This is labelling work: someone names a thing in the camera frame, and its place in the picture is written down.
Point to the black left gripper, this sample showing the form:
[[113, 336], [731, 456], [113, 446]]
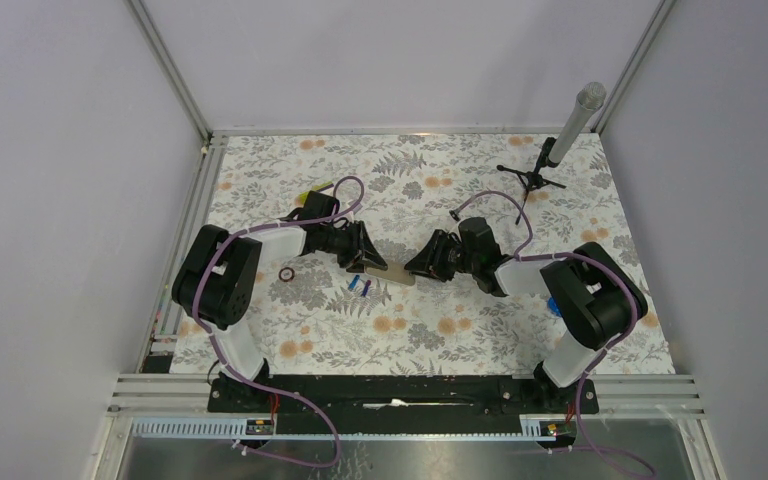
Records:
[[360, 245]]

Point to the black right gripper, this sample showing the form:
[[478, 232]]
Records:
[[429, 260]]

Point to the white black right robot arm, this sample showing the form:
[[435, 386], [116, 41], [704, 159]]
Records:
[[597, 301]]

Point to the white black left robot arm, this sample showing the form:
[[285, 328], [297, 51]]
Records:
[[216, 280]]

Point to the poker chip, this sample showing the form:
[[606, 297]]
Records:
[[286, 274]]

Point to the black mini tripod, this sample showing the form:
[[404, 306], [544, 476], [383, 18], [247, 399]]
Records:
[[533, 179]]

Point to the blue plastic piece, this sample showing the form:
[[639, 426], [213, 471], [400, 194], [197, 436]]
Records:
[[553, 307]]

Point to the grey microphone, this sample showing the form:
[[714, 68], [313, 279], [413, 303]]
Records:
[[588, 101]]

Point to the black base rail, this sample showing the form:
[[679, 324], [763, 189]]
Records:
[[396, 405]]

